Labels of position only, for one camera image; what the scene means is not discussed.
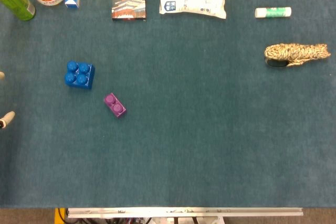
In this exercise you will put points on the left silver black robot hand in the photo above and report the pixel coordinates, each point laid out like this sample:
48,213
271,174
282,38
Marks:
8,116

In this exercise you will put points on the purple toy brick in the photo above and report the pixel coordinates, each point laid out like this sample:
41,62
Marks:
115,105

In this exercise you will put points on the blue toy brick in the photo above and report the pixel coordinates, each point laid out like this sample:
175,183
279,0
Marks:
79,75

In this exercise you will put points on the green white glue stick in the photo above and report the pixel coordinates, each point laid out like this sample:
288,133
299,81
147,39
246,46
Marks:
273,12

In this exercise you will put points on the yellow frame piece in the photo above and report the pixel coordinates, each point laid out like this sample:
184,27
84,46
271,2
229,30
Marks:
59,216

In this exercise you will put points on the aluminium profile rail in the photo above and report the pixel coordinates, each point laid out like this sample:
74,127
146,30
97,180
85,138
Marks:
183,212

